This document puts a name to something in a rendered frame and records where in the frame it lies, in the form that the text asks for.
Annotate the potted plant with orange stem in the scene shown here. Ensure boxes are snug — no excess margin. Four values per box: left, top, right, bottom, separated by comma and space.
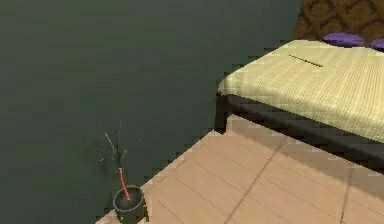
97, 125, 150, 224

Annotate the purple pillow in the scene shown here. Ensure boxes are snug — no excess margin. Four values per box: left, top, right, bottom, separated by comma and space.
322, 31, 366, 48
369, 37, 384, 52

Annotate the thin black stick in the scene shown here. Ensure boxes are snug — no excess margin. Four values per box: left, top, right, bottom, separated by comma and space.
287, 54, 324, 69

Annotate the bed with yellow cover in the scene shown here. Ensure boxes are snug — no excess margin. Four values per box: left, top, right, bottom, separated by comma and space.
214, 39, 384, 175

